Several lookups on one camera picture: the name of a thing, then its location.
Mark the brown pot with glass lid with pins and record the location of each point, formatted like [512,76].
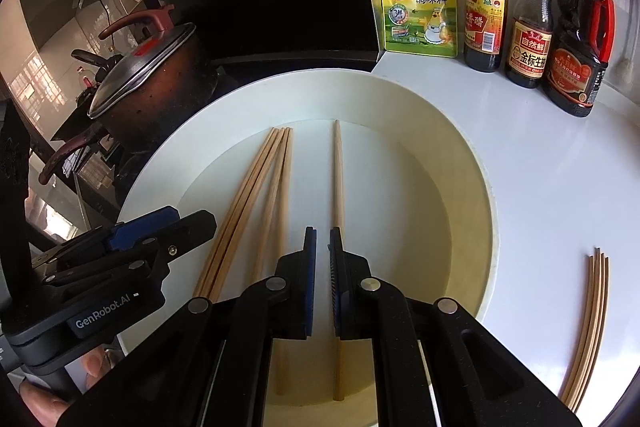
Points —
[150,72]

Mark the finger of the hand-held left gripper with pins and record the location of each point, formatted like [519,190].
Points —
[195,227]
[140,232]

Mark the person's left hand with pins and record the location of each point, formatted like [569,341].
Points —
[45,407]

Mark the light wooden chopstick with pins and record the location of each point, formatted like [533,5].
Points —
[602,287]
[597,287]
[235,212]
[242,212]
[249,212]
[592,287]
[338,187]

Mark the white plastic basin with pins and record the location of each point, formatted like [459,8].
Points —
[400,207]

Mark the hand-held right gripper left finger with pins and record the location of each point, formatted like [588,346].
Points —
[311,287]

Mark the small clear bottle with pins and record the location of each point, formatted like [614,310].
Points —
[86,79]

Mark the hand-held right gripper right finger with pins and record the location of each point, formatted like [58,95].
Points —
[335,292]

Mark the clear soy sauce bottle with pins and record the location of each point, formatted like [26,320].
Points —
[530,52]

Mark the yellow seasoning pouch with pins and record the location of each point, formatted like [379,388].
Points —
[415,17]

